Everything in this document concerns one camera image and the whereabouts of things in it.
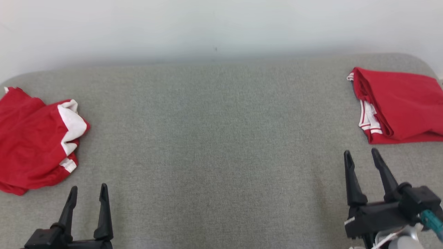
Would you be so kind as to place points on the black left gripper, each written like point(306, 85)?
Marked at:
point(69, 242)

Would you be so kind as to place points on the red garment with striped trim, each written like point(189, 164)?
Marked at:
point(405, 103)

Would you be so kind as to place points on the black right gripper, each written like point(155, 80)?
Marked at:
point(380, 214)

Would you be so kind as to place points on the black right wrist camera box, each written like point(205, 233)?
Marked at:
point(420, 199)

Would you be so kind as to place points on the red garment with white band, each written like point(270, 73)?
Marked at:
point(31, 145)

